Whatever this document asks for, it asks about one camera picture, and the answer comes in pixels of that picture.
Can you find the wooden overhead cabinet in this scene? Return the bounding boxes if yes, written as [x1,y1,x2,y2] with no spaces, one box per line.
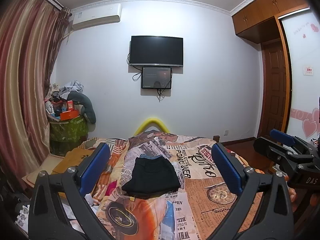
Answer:
[232,0,307,44]

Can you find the black wall television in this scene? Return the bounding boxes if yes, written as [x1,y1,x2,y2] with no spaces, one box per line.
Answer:
[129,36,184,67]

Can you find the black pants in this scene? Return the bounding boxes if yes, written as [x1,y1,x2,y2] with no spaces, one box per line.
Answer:
[121,157,181,199]

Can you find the folded blue jeans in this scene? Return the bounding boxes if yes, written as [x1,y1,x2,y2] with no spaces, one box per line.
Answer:
[139,154,162,160]

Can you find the white wardrobe sliding door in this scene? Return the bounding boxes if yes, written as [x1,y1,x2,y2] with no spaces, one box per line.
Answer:
[280,9,319,142]

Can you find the wooden lap desk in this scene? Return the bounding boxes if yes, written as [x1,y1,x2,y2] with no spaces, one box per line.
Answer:
[52,148,93,174]

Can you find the orange box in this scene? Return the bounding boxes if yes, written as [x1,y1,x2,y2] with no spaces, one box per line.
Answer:
[60,109,79,121]

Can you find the right hand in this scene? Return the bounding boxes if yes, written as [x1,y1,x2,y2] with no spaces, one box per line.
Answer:
[285,174,317,205]

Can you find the wooden door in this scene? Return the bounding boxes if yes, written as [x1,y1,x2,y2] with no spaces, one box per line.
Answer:
[258,39,286,139]

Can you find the small wall monitor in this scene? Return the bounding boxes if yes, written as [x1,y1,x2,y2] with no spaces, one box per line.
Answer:
[141,67,172,89]

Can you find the white air conditioner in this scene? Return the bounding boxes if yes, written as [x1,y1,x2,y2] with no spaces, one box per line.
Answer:
[72,3,122,30]

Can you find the grey plush toy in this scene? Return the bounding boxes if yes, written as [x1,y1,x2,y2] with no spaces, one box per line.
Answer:
[67,92,97,125]

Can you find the pile of clothes on box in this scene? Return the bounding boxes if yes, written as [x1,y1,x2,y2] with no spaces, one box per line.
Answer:
[44,80,84,102]

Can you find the green storage box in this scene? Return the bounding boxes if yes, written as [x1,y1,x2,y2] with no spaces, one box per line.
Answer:
[50,115,88,142]

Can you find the newspaper print bed cover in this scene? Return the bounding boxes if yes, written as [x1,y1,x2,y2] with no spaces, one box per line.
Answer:
[60,129,266,240]

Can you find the striped red curtain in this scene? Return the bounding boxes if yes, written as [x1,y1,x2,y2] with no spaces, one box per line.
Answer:
[1,0,71,188]

